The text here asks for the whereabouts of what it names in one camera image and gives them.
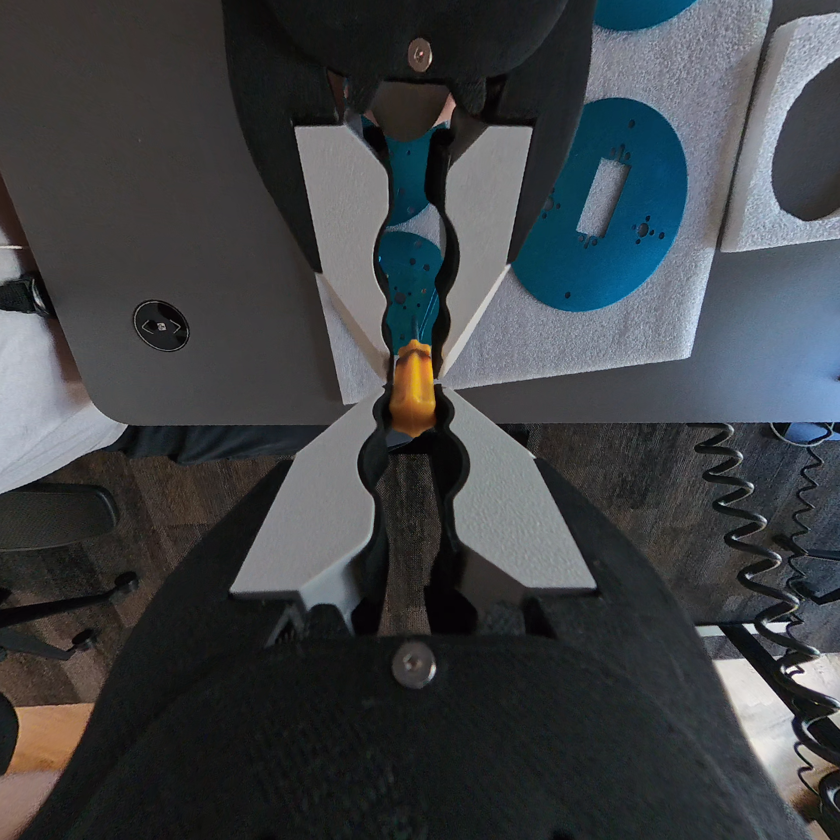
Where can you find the white foam sheet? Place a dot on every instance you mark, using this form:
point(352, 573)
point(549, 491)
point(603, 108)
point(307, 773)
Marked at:
point(709, 98)

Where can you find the blue perforated plate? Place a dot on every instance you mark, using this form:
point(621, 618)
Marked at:
point(410, 184)

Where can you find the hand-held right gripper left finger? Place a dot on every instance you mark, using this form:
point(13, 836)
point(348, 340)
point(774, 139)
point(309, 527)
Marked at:
point(315, 525)

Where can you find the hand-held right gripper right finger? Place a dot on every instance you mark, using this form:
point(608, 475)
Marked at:
point(518, 525)

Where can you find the person's white shirt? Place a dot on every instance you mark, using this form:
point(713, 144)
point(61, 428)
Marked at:
point(39, 407)

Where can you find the white foam square frame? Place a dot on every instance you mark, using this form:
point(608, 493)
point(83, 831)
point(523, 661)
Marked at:
point(748, 216)

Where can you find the round desk control panel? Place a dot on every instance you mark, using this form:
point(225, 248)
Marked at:
point(161, 325)

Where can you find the black office chair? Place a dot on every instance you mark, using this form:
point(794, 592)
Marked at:
point(52, 518)

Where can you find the large blue disc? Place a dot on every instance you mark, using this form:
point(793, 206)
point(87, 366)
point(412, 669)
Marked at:
point(590, 289)

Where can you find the small blue perforated disc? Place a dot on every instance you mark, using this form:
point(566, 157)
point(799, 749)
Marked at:
point(410, 282)

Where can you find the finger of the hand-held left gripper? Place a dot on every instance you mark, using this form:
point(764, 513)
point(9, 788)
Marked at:
point(485, 197)
point(341, 197)

